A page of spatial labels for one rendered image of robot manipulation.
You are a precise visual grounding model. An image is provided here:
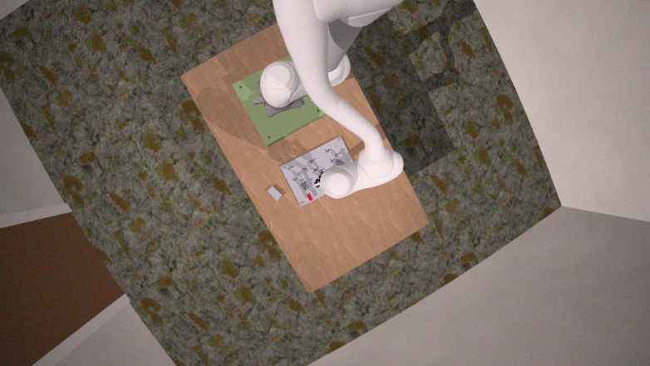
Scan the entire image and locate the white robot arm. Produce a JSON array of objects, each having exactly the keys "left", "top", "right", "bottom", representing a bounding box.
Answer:
[{"left": 253, "top": 0, "right": 404, "bottom": 199}]

